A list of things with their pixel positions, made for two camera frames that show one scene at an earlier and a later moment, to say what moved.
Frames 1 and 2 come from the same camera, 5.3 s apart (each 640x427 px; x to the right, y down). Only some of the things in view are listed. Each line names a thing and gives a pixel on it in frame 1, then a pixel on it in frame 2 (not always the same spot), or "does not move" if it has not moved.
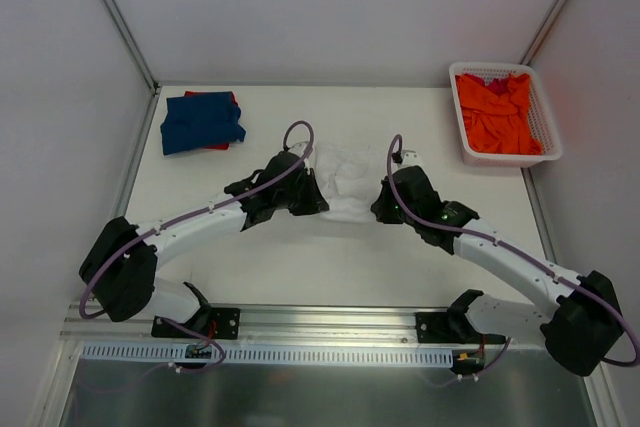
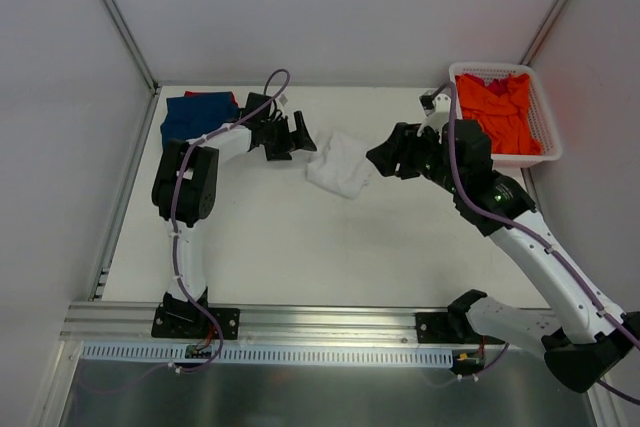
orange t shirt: x=502 y=123 does not move
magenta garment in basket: x=498 y=86 does not move
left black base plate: x=219 y=323 does not move
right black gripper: x=385 y=202 → x=400 y=151
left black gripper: x=308 y=192 → x=288 y=136
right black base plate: x=452 y=327 does not move
